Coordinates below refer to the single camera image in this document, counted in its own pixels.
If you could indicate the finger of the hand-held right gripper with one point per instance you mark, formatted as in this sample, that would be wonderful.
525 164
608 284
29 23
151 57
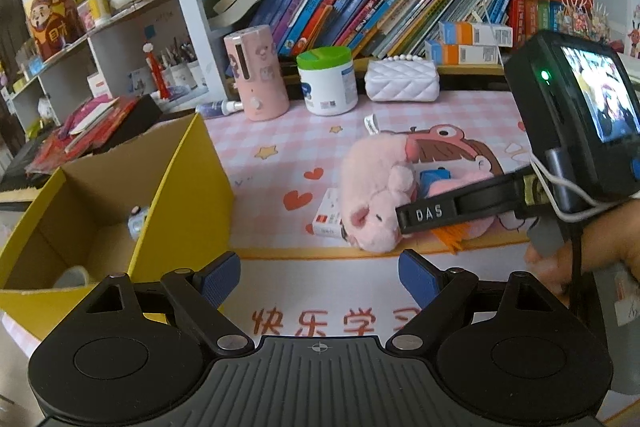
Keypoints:
475 202
435 183

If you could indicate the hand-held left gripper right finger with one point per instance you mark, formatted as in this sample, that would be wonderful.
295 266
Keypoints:
417 279

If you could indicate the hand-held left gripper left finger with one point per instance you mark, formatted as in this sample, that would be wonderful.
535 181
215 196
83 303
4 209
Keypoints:
220 279

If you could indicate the pink plush pig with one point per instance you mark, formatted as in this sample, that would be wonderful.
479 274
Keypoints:
372 192

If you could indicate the yellow cardboard box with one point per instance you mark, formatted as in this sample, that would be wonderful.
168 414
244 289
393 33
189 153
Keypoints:
185 207

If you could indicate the yellowish tape roll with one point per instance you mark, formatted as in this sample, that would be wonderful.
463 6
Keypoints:
72 278

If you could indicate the person's right hand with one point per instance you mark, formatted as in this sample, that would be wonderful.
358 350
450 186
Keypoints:
615 242

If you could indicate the spiky colourful decoration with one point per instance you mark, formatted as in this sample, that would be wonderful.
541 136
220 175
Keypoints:
585 19

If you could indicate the white quilted purse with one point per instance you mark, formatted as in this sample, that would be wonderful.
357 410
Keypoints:
402 79

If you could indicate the small white red box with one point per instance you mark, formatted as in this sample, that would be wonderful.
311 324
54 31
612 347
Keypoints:
327 217

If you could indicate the red boxed set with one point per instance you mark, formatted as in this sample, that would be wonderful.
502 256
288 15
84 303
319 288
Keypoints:
542 7

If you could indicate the orange white carton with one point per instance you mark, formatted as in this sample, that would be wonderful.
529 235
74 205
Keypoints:
475 33
462 54

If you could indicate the pink printed table mat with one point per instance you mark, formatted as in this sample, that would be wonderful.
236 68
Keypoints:
280 147

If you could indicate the white jar green lid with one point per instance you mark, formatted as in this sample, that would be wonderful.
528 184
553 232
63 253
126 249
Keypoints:
327 82

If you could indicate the small lying spray bottle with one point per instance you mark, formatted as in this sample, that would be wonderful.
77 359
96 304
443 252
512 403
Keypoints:
217 108

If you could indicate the row of colourful books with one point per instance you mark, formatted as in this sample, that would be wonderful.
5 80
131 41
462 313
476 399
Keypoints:
375 12

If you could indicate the pile of red envelopes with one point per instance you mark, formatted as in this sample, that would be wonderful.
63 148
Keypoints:
85 127

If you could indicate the white pen holder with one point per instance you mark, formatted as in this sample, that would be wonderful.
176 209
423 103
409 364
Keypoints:
175 77
197 74

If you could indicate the pink humidifier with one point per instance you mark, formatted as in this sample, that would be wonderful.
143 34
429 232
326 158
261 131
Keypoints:
255 72

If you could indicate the white wooden bookshelf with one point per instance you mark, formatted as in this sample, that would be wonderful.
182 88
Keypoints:
200 7

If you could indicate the cartoon figure cutout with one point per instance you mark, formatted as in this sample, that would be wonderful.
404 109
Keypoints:
50 27

